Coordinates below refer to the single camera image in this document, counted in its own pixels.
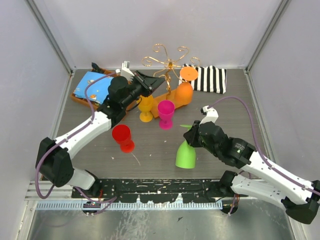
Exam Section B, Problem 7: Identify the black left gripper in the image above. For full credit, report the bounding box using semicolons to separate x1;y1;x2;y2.
122;70;165;109

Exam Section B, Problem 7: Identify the green plastic wine glass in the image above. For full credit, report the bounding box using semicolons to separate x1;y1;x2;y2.
175;140;196;169

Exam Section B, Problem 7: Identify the gold wire glass rack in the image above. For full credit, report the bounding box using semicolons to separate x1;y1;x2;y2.
141;43;201;120

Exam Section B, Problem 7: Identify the orange plastic wine glass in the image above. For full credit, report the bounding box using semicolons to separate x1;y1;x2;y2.
175;66;198;105

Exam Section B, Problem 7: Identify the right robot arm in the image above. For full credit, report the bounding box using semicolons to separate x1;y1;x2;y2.
183;120;320;225

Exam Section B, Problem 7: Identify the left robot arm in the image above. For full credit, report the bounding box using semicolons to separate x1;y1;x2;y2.
35;71;165;199

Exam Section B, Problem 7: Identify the yellow plastic wine glass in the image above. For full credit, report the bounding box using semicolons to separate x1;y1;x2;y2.
137;95;154;123

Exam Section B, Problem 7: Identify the pink plastic wine glass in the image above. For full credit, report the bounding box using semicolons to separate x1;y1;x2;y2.
157;100;175;130

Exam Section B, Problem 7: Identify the red plastic wine glass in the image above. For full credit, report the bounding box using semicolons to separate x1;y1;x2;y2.
112;124;135;153

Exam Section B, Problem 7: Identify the dark patterned cloth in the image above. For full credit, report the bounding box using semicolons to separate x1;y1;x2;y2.
91;62;105;74

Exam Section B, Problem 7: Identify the blue patterned cloth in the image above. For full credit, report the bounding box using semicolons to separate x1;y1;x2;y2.
73;71;113;104

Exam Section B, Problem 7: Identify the black white striped cloth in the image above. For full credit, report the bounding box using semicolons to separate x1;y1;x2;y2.
183;64;227;94

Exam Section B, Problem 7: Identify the wooden compartment tray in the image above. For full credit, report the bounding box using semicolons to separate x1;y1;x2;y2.
70;70;118;111

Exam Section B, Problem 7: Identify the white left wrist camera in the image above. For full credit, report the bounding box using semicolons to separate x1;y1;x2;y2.
115;60;134;82

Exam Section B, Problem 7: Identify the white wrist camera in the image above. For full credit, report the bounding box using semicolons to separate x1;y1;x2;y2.
200;105;219;125
115;60;134;82

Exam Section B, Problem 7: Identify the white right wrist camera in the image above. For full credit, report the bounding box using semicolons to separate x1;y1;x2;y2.
200;105;219;125

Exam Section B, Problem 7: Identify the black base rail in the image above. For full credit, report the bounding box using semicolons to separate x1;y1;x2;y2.
84;178;234;204

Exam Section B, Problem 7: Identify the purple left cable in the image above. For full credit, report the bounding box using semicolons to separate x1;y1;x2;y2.
34;71;118;200

